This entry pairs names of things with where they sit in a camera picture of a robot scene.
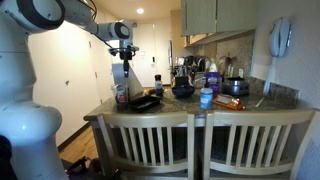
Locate black metal cooking pot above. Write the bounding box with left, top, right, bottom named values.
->
left=221, top=76, right=250, bottom=98

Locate dark blue bowl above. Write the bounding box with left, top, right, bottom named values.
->
left=171, top=75, right=196, bottom=99

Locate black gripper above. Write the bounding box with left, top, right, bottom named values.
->
left=119, top=48, right=133, bottom=78

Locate black red floor equipment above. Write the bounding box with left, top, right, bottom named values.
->
left=66, top=156, right=99, bottom=180

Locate orange snack packet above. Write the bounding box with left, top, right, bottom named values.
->
left=211, top=93, right=245, bottom=111

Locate white wall phone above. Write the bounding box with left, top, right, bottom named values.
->
left=262, top=16, right=293, bottom=97

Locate white entry door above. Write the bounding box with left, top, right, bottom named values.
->
left=129, top=23, right=171, bottom=88

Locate clear plastic cup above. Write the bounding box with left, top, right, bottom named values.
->
left=113, top=83, right=131, bottom=111

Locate pale upper wall cabinet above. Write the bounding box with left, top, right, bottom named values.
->
left=180, top=0, right=258, bottom=46

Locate blue-labelled white bottle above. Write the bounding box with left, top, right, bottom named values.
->
left=199, top=82, right=214, bottom=111

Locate red-labelled spice bottle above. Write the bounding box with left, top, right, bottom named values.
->
left=116, top=84, right=128, bottom=105

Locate curved metal faucet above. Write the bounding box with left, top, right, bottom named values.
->
left=196, top=56, right=213, bottom=73

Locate black plastic tray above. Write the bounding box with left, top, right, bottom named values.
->
left=128, top=94, right=162, bottom=113

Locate dark pepper shaker bottle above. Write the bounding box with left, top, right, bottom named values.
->
left=153, top=74, right=164, bottom=98

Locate purple-lidded clear jar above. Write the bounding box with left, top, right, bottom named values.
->
left=203, top=71, right=223, bottom=96

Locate wooden slat-back chair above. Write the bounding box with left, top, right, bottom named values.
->
left=96, top=111, right=196, bottom=180
left=202, top=108, right=320, bottom=180

